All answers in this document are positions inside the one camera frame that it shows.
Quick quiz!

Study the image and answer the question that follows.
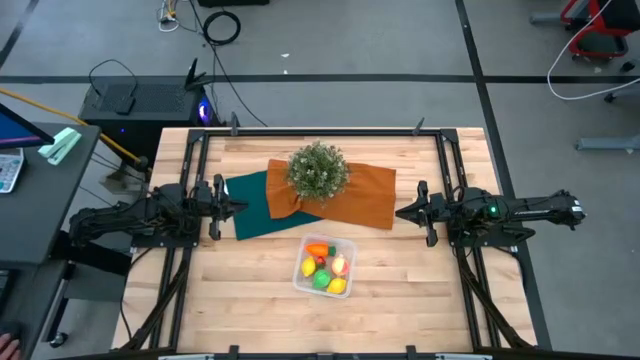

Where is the clear plastic tupperware container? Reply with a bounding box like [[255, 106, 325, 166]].
[[292, 232, 359, 300]]

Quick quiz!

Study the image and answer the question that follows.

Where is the mint green stapler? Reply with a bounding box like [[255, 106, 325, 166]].
[[38, 126, 84, 166]]

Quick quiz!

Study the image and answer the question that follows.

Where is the artificial potted plant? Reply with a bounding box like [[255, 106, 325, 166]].
[[285, 140, 351, 204]]

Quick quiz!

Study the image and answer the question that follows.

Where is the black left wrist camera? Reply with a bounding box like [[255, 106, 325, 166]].
[[193, 180, 214, 202]]

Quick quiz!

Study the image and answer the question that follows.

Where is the long black floor cable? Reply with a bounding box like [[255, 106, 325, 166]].
[[188, 0, 269, 129]]

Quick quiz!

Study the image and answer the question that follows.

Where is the red yellow toy peach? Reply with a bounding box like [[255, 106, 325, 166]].
[[331, 253, 351, 277]]

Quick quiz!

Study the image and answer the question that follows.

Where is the computer monitor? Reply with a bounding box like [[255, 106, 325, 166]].
[[0, 99, 56, 150]]

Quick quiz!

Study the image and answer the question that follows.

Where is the red and black chair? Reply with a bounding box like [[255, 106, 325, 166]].
[[528, 0, 640, 61]]

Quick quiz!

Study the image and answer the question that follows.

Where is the coiled black cable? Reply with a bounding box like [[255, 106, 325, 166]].
[[202, 10, 242, 46]]

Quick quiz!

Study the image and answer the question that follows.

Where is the white calculator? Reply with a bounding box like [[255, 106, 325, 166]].
[[0, 146, 26, 194]]

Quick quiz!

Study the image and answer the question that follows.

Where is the long white cable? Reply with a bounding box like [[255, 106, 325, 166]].
[[546, 0, 640, 101]]

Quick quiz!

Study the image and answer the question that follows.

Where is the dark green cloth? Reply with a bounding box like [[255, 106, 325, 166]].
[[224, 170, 324, 241]]

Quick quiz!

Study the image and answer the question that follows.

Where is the orange cloth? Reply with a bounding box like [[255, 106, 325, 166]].
[[264, 158, 398, 231]]

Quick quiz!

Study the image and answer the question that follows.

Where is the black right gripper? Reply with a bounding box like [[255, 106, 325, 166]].
[[394, 179, 454, 248]]

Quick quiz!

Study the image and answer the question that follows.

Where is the white cable bundle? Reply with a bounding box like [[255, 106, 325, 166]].
[[157, 0, 181, 34]]

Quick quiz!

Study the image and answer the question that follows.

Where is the grey floor bracket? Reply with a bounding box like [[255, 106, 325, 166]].
[[99, 167, 151, 196]]

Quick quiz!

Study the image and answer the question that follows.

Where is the black desk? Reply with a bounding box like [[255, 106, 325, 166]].
[[0, 122, 134, 360]]

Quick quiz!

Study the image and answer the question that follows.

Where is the person's hand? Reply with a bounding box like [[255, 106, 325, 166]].
[[0, 333, 22, 360]]

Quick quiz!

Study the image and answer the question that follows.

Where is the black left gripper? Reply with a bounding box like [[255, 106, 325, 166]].
[[193, 173, 250, 241]]

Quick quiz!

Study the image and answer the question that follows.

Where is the yellow pole with black tip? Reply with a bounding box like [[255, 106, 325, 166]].
[[0, 87, 151, 171]]

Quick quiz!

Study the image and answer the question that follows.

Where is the grey metal furniture foot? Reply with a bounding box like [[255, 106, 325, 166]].
[[574, 134, 640, 152]]

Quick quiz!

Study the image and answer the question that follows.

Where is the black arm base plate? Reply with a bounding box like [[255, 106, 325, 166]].
[[130, 232, 204, 250], [447, 233, 519, 250]]

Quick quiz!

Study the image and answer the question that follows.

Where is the orange toy carrot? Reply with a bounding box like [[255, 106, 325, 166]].
[[305, 242, 337, 258]]

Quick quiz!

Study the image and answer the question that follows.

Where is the black aluminium table frame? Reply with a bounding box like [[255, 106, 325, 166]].
[[119, 112, 554, 360]]

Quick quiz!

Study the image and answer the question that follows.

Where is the black computer tower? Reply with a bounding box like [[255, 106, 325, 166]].
[[78, 57, 216, 161]]

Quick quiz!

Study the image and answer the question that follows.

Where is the black box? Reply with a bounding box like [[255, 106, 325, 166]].
[[197, 0, 271, 8]]

